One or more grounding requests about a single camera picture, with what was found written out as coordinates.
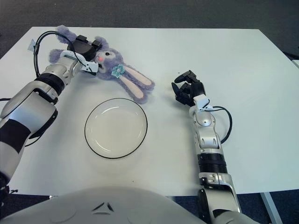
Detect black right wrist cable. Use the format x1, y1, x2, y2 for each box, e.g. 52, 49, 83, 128
210, 106, 233, 143

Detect white plate with black rim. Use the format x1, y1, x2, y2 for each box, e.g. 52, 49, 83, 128
84, 98, 148, 160

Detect white metal table leg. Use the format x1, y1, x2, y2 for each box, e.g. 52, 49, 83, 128
260, 191, 285, 224

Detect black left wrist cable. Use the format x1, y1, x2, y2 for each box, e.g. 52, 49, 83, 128
32, 31, 78, 79

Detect grey robot torso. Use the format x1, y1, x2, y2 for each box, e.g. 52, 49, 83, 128
0, 186, 206, 224

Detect black left elbow cable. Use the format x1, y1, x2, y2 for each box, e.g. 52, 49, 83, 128
23, 116, 54, 147

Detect purple plush bunny doll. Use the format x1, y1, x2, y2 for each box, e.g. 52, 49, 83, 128
48, 25, 156, 105

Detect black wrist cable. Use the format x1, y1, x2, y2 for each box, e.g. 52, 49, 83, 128
210, 106, 233, 143
32, 31, 78, 79

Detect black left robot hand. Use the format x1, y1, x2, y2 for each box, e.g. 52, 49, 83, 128
67, 35, 103, 77

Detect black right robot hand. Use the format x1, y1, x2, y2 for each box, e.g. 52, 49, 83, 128
171, 70, 206, 105

